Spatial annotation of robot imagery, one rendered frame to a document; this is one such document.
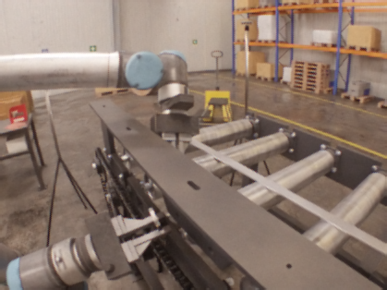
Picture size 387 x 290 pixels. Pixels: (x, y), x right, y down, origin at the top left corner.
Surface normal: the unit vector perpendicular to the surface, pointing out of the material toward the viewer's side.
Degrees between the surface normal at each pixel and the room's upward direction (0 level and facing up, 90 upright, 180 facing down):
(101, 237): 36
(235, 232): 0
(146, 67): 91
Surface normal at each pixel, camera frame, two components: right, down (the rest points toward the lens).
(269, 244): -0.03, -0.92
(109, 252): 0.04, -0.52
